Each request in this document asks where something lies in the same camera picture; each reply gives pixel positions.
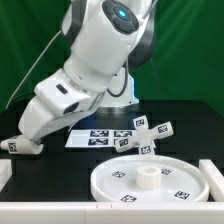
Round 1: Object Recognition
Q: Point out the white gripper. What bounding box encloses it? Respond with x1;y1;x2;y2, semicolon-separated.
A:
18;99;97;142

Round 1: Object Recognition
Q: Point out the white round table top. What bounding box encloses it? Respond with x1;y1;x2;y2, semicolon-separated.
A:
90;155;209;203

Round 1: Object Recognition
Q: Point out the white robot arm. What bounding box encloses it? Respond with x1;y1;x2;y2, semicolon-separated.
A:
19;0;153;143

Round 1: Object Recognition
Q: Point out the white marker sheet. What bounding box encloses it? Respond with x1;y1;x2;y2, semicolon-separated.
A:
65;129;136;148

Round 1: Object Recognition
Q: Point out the white left barrier block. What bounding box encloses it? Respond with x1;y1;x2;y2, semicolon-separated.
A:
0;159;12;192

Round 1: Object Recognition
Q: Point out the white barrier block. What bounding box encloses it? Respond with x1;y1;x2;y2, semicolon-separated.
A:
199;159;224;202
0;159;12;192

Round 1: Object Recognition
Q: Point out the white cross-shaped table base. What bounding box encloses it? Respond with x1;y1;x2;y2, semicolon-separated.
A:
115;116;174;155

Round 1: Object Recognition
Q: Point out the white right barrier block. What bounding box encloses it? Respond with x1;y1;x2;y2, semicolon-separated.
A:
199;159;224;202

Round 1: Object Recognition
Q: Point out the white camera cable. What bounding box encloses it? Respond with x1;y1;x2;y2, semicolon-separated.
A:
5;29;63;110

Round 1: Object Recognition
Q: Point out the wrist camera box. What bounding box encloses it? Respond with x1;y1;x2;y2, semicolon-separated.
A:
34;69;90;116

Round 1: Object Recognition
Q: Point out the white front barrier rail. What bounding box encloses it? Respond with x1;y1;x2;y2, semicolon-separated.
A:
0;202;224;224

